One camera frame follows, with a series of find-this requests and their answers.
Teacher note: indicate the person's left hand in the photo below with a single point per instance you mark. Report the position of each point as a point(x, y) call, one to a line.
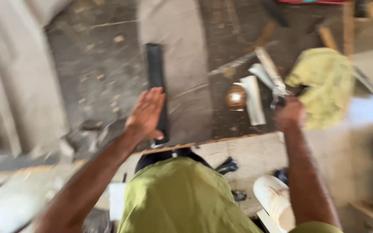
point(144, 116)

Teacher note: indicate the person's right hand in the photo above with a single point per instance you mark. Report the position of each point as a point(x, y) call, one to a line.
point(289, 113)

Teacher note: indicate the person's right fingers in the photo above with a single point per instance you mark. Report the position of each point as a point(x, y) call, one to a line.
point(287, 105)

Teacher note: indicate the large metal scissors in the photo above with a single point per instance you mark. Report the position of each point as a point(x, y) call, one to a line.
point(272, 76)

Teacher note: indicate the black long ruler bar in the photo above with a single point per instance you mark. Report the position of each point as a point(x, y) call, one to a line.
point(156, 84)

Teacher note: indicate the rolled white paper piece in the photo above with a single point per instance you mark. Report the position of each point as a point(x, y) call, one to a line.
point(253, 100)

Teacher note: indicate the yellow-green cloth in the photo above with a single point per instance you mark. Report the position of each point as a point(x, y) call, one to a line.
point(324, 85)

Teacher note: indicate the round brown tape roll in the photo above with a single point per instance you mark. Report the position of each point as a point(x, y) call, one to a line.
point(235, 96)

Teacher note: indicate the wooden stick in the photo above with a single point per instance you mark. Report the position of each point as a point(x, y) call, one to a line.
point(328, 38)

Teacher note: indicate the black fabric scrap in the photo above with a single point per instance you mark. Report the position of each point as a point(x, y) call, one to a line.
point(227, 165)

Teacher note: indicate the white plastic pipe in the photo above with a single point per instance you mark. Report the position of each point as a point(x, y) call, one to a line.
point(275, 202)

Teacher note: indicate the grey fabric strip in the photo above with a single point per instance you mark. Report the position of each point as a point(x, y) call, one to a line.
point(176, 68)

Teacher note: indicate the person's green shirt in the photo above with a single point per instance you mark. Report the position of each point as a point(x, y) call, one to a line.
point(186, 197)

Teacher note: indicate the large beige fabric sheet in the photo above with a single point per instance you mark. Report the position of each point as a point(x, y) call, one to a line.
point(15, 71)

